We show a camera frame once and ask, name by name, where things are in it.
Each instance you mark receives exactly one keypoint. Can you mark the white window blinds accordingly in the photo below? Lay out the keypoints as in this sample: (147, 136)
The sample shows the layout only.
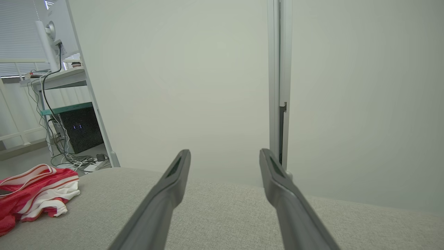
(17, 31)

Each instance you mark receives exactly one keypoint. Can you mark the white computer monitor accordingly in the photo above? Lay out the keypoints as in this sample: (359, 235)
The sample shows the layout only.
(66, 27)

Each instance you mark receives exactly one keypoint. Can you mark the white partition panel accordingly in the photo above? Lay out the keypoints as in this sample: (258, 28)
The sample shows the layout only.
(364, 104)
(173, 86)

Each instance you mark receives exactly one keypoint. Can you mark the grey partition post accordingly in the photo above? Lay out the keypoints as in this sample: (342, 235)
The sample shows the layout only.
(273, 69)
(285, 52)

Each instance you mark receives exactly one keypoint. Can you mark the black power adapter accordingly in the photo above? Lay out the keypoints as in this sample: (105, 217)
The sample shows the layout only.
(101, 157)

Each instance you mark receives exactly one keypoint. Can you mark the red white basketball jersey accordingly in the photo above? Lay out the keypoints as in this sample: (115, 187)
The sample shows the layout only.
(34, 194)

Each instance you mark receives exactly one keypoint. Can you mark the black computer tower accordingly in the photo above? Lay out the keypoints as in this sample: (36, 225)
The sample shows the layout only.
(83, 130)

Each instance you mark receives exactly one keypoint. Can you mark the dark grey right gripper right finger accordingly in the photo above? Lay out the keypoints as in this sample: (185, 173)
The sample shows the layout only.
(295, 222)

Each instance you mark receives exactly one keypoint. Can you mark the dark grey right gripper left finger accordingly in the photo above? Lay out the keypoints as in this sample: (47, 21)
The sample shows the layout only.
(156, 215)

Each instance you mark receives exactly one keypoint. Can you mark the small red white desk item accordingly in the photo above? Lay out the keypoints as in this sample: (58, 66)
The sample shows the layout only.
(34, 73)

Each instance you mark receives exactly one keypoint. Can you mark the white desk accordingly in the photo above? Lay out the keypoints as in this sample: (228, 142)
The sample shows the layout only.
(62, 78)

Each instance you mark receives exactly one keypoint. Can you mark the white railing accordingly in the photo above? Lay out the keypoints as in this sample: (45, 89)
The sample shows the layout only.
(10, 135)

